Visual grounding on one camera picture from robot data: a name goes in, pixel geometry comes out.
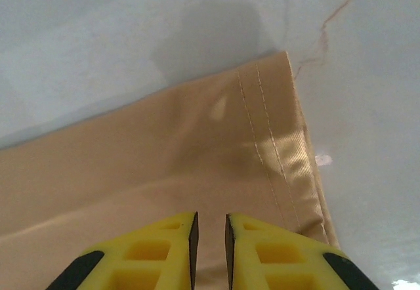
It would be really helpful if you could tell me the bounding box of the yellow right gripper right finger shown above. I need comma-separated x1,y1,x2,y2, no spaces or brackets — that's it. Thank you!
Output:
225,213,379,290

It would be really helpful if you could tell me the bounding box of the tan t-shirt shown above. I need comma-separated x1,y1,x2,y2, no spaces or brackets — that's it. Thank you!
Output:
0,50,341,290

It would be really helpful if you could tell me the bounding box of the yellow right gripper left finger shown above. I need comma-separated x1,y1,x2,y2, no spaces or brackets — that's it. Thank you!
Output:
45,211,200,290

